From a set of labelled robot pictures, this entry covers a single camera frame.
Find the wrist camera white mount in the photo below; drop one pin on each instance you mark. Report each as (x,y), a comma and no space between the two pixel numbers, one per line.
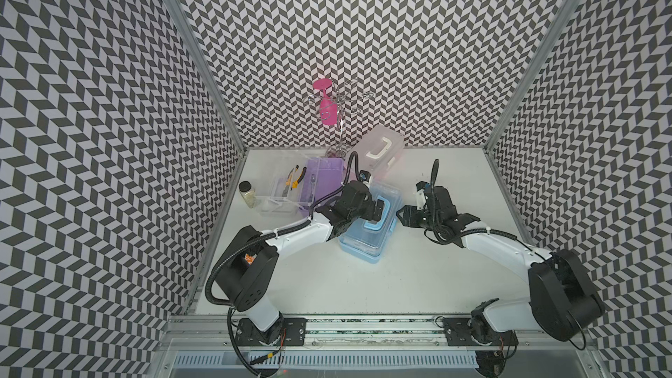
(364,176)
(423,193)

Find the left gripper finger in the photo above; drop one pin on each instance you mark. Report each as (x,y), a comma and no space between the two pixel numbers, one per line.
(381,207)
(376,215)

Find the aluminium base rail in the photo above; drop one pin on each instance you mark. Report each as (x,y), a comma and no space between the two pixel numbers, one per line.
(373,345)

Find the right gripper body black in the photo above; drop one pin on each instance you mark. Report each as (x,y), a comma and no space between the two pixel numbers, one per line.
(432,220)

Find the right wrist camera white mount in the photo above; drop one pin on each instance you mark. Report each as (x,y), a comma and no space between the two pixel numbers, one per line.
(423,193)

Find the yellow black pliers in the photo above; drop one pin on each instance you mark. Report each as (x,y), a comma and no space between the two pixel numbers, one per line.
(293,180)

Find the small glass jar black lid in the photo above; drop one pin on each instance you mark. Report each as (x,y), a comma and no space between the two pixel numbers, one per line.
(248,193)

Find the pink toolbox clear lid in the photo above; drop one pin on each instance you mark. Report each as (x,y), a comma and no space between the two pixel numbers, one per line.
(378,151)

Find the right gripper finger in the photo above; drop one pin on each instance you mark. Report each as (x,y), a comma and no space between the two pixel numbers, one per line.
(408,211)
(408,219)

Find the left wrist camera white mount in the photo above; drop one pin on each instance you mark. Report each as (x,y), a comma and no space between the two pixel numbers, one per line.
(364,176)

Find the blue toolbox clear lid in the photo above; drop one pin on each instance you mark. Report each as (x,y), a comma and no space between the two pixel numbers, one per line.
(366,240)

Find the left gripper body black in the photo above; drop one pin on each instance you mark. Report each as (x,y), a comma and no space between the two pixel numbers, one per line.
(358,213)

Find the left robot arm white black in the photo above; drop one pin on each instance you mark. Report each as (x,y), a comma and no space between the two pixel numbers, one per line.
(240,278)

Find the purple toolbox clear lid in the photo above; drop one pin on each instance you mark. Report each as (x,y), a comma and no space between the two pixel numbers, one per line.
(267,171)

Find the pink cup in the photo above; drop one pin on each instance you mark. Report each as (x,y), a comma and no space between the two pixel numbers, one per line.
(329,113)

